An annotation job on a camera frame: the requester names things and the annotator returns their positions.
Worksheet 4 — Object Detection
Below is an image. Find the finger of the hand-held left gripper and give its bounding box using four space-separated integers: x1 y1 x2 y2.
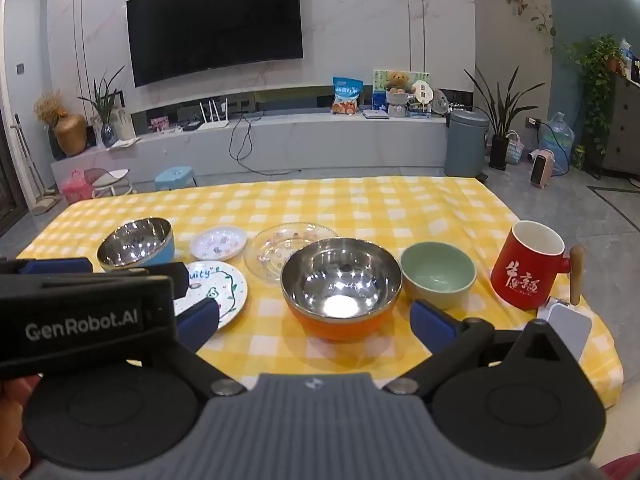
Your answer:
20 257 95 277
149 261 192 317

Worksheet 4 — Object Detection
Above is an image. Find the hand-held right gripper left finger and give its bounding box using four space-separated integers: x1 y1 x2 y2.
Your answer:
165 299 248 401

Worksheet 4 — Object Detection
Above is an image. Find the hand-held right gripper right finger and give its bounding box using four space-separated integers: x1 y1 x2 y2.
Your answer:
385 299 578 401

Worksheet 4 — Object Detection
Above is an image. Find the white vine-painted plate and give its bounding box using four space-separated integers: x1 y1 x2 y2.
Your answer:
172 261 248 331

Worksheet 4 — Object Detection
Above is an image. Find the green ceramic bowl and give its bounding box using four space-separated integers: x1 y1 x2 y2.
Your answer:
401 242 477 310

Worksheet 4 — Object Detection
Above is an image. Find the small white sticker plate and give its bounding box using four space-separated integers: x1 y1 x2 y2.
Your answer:
190 226 248 262

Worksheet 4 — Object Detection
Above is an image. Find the blue steel bowl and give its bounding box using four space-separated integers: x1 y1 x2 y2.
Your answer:
96 218 175 273

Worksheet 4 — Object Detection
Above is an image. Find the black bowl with green inside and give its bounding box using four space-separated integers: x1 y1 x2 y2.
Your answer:
280 238 403 343

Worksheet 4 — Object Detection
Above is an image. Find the clear glass plate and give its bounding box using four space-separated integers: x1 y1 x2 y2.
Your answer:
244 222 341 285

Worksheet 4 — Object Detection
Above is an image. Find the person's left hand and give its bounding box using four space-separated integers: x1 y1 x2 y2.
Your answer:
0 375 38 480

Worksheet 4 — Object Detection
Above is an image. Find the white stool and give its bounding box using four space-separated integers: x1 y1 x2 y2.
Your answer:
84 167 136 198

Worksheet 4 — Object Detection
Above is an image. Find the light blue stool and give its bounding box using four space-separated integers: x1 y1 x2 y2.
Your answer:
154 166 198 192

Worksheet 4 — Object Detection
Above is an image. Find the gold vase with dried flowers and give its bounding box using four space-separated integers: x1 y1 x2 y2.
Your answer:
34 91 88 157

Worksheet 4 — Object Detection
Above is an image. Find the small white grey device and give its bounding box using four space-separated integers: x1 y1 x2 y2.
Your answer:
537 297 593 361

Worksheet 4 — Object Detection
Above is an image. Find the blue vase with green plant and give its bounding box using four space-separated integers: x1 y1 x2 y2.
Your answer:
77 67 126 148

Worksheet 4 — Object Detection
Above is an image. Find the yellow checked tablecloth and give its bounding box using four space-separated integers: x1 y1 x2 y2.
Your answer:
17 176 626 411

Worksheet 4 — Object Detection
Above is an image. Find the white paper bag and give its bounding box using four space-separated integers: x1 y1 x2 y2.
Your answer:
112 105 136 141

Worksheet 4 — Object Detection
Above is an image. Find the white router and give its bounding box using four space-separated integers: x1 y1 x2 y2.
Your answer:
197 100 231 131

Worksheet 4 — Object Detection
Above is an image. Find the grey trash bin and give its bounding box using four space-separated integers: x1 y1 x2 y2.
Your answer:
445 109 491 177

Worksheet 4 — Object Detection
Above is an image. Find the tall-leaf plant in black pot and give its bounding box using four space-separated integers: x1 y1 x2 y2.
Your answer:
465 65 546 171

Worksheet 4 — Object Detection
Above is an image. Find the small beige heater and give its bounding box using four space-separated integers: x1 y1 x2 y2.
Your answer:
531 149 551 185

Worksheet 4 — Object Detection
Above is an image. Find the woven basket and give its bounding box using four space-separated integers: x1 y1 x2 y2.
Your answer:
505 130 525 165

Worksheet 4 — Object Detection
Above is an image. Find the grey marble tv console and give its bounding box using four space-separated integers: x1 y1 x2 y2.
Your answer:
50 112 448 191

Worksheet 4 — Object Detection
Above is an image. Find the blue water jug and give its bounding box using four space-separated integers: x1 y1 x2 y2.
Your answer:
540 112 576 176

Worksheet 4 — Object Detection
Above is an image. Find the round white hand fan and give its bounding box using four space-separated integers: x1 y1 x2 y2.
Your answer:
410 77 432 111

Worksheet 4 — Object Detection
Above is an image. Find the brown teddy bear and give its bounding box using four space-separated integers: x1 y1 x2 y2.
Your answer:
387 70 413 118

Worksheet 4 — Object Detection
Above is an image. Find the blue snack bag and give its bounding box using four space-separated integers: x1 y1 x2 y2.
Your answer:
332 77 365 115

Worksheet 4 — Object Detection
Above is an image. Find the green printed board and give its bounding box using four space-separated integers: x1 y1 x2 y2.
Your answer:
372 69 433 111

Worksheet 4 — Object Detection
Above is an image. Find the dark cabinet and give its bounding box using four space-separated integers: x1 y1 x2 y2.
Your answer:
597 72 640 181

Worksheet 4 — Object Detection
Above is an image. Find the bushy green potted plant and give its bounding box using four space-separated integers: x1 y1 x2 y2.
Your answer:
567 35 626 156

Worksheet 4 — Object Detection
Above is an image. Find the red mug with wooden handle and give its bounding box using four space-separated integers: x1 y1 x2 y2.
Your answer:
490 220 584 310

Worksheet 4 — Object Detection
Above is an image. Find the black cable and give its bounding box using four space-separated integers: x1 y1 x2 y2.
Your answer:
230 110 261 161

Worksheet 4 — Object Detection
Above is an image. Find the black wall television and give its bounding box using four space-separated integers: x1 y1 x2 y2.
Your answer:
126 0 304 87

